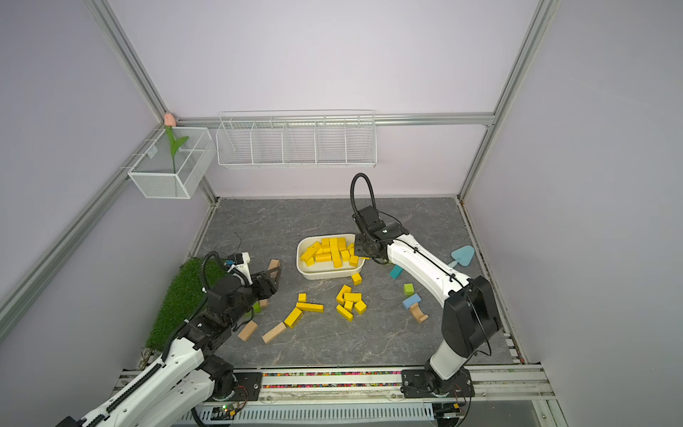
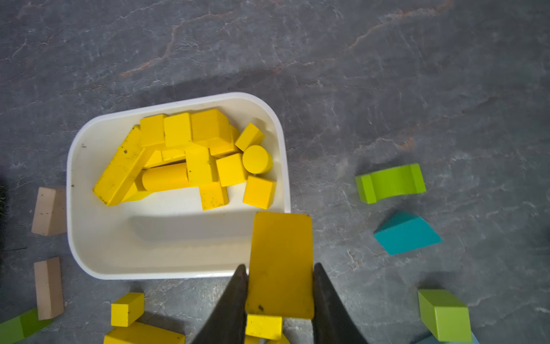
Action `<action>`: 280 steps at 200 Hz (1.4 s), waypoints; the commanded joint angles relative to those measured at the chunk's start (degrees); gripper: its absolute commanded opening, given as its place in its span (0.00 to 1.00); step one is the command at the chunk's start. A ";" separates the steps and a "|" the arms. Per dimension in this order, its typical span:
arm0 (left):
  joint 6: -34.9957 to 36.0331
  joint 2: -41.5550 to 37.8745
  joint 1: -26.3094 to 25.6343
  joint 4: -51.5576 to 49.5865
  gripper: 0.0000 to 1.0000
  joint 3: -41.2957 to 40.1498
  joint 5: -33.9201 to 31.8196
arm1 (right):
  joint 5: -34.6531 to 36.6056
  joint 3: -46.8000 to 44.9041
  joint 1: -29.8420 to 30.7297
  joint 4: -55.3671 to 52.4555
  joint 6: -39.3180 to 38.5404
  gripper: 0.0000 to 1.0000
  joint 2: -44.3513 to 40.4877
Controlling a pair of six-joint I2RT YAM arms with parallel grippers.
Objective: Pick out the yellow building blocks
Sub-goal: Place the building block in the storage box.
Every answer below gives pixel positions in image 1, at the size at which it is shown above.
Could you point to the natural wood block lower left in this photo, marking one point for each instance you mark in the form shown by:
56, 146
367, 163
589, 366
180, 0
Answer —
247, 332

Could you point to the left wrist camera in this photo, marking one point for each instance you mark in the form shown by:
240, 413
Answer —
241, 262

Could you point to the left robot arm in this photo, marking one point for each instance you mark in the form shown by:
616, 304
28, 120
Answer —
188, 372

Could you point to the white mesh wall basket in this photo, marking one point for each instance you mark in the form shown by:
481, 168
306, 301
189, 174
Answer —
153, 175

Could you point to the teal toy shovel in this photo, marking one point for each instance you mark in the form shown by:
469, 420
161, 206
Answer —
462, 256

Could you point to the white plastic bin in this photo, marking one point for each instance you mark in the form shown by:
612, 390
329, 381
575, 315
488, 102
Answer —
318, 271

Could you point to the teal triangle block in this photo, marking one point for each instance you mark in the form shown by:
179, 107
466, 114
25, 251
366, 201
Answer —
396, 272

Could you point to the green artificial grass mat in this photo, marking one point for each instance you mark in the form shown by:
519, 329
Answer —
182, 299

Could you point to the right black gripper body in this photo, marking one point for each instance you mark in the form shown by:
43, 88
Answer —
360, 245

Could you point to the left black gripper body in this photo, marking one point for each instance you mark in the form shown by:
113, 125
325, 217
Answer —
250, 294

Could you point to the yellow rectangular block left pile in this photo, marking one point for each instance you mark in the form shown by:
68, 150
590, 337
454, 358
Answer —
293, 318

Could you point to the yellow cylinder block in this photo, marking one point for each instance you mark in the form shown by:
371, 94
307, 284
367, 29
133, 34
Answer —
323, 258

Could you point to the white wire wall rack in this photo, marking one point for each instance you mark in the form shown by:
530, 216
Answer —
297, 138

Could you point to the yellow block right pile left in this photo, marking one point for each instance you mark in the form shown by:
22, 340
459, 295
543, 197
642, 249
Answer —
345, 313

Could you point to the natural wood long block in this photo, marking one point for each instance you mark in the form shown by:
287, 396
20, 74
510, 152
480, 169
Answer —
274, 332

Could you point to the light blue flat block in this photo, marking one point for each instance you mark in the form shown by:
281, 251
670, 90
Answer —
411, 300

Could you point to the artificial pink tulip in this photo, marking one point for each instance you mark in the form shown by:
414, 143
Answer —
174, 143

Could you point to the natural wood arch block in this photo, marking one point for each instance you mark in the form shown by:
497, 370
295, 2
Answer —
418, 314

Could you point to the long yellow block diagonal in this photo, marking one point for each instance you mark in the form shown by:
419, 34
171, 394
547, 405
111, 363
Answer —
311, 251

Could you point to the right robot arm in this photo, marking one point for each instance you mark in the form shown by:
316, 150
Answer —
470, 316

